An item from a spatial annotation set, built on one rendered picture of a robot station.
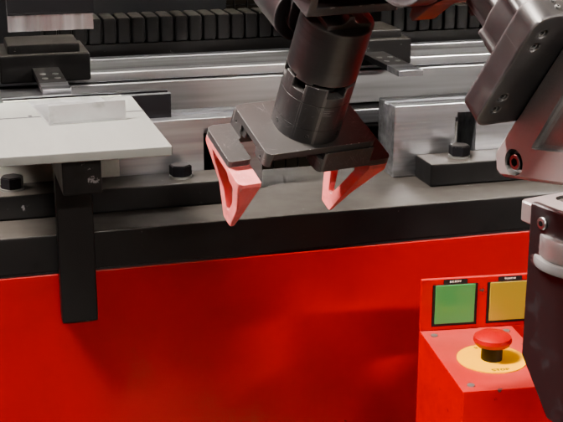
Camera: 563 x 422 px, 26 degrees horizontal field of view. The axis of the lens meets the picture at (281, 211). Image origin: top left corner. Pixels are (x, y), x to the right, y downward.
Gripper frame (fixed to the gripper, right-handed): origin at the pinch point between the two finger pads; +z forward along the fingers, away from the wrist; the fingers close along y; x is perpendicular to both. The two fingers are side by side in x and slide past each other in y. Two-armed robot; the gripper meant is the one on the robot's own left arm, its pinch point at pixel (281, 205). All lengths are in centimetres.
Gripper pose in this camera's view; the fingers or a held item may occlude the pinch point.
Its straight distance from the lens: 104.6
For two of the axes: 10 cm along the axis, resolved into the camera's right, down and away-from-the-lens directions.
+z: -2.2, 7.4, 6.4
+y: -8.7, 1.4, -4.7
